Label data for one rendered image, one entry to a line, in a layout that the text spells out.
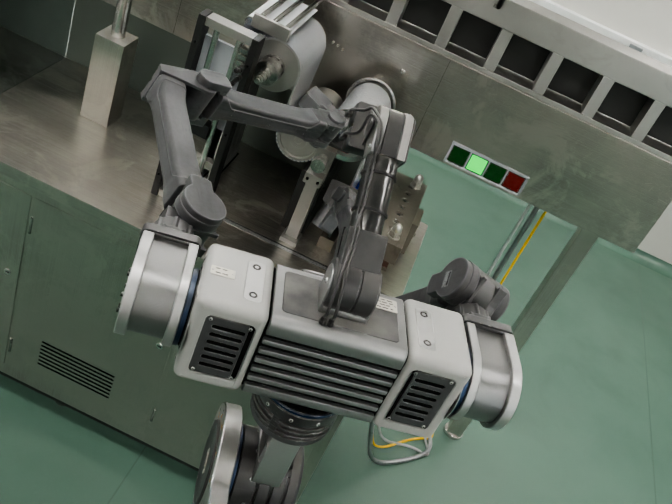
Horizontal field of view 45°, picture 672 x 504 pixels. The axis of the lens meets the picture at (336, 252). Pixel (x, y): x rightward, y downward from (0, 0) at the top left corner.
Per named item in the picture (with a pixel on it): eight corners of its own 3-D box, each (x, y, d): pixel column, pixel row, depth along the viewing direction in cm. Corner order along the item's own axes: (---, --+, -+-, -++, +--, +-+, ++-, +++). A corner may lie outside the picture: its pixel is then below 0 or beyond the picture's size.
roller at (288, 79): (241, 78, 215) (256, 30, 207) (272, 50, 236) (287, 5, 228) (289, 100, 215) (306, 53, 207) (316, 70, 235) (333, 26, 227)
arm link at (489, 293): (471, 342, 137) (448, 326, 135) (463, 302, 145) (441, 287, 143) (511, 310, 132) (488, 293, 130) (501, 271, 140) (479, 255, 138)
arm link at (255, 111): (178, 125, 158) (207, 83, 153) (167, 104, 161) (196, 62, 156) (325, 156, 191) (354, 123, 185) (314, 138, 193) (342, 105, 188)
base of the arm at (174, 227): (124, 288, 121) (141, 226, 114) (135, 255, 128) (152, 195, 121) (182, 304, 123) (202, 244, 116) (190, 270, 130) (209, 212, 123)
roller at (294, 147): (271, 149, 222) (284, 112, 215) (299, 115, 243) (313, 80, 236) (310, 168, 222) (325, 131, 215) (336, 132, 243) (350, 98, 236)
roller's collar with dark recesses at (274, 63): (250, 79, 208) (257, 56, 204) (258, 71, 213) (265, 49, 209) (272, 89, 208) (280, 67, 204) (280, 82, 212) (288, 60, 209)
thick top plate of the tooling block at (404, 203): (341, 240, 227) (349, 223, 223) (374, 178, 260) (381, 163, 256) (393, 265, 226) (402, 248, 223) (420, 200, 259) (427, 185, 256)
